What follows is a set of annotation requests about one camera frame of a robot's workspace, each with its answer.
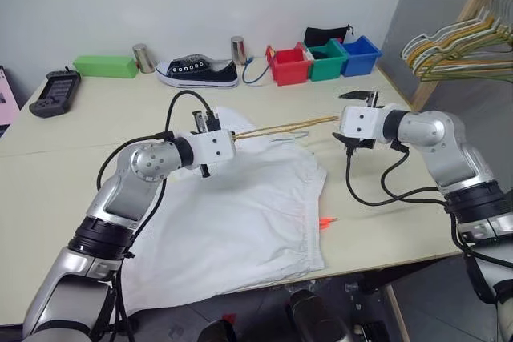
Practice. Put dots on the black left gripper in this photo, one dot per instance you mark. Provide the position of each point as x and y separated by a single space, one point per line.
213 122

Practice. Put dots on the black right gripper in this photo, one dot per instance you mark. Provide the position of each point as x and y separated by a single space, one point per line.
362 144

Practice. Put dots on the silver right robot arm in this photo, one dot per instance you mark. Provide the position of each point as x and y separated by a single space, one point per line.
453 150

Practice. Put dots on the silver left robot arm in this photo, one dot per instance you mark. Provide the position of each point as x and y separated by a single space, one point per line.
128 194

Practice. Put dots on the white shorts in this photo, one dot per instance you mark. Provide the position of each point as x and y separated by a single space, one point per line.
240 218

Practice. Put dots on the wooden hanger rack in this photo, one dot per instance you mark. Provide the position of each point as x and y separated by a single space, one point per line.
475 1

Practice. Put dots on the green plastic bin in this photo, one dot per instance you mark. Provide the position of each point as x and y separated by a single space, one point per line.
328 67

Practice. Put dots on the blue plastic bin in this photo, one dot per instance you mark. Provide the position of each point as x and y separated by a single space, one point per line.
360 59

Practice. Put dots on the black and white sneaker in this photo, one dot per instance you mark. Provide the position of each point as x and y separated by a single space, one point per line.
200 73

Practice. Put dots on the red plastic bin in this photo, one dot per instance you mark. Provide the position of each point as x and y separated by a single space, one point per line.
290 69

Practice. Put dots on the metal cup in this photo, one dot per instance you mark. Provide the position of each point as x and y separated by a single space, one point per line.
238 51
144 58

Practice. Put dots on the orange marker pen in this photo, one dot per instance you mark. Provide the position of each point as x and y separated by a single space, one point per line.
326 222

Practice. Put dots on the green rectangular box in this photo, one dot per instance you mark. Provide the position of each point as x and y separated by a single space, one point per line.
105 65

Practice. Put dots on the black handheld controller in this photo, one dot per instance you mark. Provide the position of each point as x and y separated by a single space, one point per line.
54 93

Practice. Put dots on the dark rounded shape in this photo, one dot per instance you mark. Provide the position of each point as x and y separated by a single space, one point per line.
216 332
316 316

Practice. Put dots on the pink board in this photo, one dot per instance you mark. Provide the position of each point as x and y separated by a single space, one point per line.
6 101

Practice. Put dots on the wooden table leg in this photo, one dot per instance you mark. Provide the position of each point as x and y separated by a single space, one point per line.
398 314

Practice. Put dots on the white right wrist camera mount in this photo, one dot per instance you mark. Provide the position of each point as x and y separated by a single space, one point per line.
358 121

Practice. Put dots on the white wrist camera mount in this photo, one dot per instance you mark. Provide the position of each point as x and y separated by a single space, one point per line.
214 146
358 121

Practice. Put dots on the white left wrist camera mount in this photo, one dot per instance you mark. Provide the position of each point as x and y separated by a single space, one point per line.
214 146

